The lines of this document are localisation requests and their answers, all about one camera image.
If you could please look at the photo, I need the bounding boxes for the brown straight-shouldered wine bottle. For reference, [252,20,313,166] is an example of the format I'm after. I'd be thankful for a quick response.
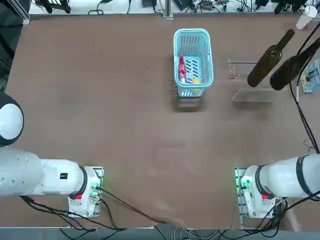
[246,28,296,88]

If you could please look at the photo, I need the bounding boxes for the aluminium frame beam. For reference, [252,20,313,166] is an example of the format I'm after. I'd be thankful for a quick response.
[15,0,31,25]

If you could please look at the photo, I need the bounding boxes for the clear acrylic stepped shelf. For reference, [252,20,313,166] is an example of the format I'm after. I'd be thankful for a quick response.
[227,59,290,103]

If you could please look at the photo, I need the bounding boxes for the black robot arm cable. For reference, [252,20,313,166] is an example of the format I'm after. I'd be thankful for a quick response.
[289,22,320,154]

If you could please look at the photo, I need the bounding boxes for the paper cup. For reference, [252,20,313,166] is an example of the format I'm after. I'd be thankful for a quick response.
[295,4,318,30]

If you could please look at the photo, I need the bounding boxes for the black base cable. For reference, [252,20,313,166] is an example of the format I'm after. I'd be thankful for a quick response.
[96,186,171,225]

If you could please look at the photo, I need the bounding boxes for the black stand legs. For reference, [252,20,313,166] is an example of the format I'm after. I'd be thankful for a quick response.
[33,0,72,14]

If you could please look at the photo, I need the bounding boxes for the red soda bottle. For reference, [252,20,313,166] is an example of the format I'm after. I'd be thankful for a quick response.
[178,55,187,83]

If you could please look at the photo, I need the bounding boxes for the blue printed paper bag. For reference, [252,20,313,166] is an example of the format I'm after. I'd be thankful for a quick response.
[301,58,320,94]

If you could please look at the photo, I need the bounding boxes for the brown sloping-shouldered wine bottle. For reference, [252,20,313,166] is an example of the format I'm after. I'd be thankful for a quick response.
[269,37,320,91]

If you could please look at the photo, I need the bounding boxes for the light blue plastic basket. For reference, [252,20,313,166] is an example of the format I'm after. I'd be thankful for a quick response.
[173,28,214,98]

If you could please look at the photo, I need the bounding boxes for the aluminium frame post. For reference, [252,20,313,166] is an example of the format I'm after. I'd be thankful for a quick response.
[162,0,174,20]

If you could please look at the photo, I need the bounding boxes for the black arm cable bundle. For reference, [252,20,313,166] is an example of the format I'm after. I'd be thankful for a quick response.
[19,195,120,231]

